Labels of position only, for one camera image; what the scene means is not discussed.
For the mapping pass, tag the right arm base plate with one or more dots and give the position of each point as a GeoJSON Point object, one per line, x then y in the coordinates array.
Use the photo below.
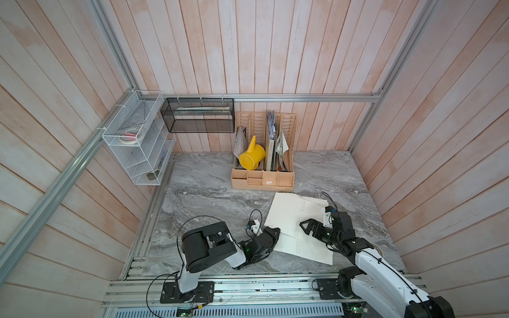
{"type": "Point", "coordinates": [338, 288]}

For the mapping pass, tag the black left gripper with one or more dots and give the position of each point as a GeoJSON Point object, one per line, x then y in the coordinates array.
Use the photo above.
{"type": "Point", "coordinates": [270, 231]}

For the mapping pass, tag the peach plastic desk organizer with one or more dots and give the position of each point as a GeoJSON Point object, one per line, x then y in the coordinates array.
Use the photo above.
{"type": "Point", "coordinates": [260, 179]}

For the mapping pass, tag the yellow plastic watering can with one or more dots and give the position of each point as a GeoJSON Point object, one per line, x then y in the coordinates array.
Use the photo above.
{"type": "Point", "coordinates": [253, 155]}

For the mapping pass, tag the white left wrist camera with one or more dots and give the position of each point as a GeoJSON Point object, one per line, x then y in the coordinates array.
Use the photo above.
{"type": "Point", "coordinates": [253, 228]}

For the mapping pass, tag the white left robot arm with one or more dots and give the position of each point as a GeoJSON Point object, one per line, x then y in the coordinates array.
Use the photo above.
{"type": "Point", "coordinates": [208, 245]}

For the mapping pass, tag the aluminium frame rail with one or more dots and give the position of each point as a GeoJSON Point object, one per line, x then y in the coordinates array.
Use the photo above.
{"type": "Point", "coordinates": [276, 98]}

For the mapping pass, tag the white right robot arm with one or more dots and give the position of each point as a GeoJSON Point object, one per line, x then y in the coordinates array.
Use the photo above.
{"type": "Point", "coordinates": [370, 278]}

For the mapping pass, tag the grey-green book in organizer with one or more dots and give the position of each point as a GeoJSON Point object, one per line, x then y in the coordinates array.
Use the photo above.
{"type": "Point", "coordinates": [271, 133]}

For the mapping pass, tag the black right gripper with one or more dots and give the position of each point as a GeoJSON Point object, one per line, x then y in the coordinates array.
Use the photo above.
{"type": "Point", "coordinates": [317, 228]}

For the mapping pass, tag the black mesh wall basket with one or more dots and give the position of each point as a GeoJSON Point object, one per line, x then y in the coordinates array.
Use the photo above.
{"type": "Point", "coordinates": [199, 115]}

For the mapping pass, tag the cream notebook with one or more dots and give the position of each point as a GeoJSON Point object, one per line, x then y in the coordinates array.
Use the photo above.
{"type": "Point", "coordinates": [287, 211]}

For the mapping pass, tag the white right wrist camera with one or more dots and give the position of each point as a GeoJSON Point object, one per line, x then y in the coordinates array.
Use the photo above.
{"type": "Point", "coordinates": [327, 220]}

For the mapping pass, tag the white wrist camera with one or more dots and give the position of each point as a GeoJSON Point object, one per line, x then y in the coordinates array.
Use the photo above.
{"type": "Point", "coordinates": [327, 220]}
{"type": "Point", "coordinates": [253, 228]}

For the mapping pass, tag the grey folder in organizer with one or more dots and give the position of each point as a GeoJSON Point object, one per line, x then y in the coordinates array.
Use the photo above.
{"type": "Point", "coordinates": [241, 142]}

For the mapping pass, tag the white wire wall shelf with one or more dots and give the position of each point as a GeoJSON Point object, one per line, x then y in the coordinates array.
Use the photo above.
{"type": "Point", "coordinates": [145, 162]}

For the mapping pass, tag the tape roll on shelf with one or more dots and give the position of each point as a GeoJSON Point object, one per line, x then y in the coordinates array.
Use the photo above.
{"type": "Point", "coordinates": [131, 135]}

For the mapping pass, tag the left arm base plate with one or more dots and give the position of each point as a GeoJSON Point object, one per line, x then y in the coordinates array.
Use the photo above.
{"type": "Point", "coordinates": [202, 294]}

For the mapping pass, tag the illustrated book in organizer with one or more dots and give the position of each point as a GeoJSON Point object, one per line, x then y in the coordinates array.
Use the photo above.
{"type": "Point", "coordinates": [281, 148]}

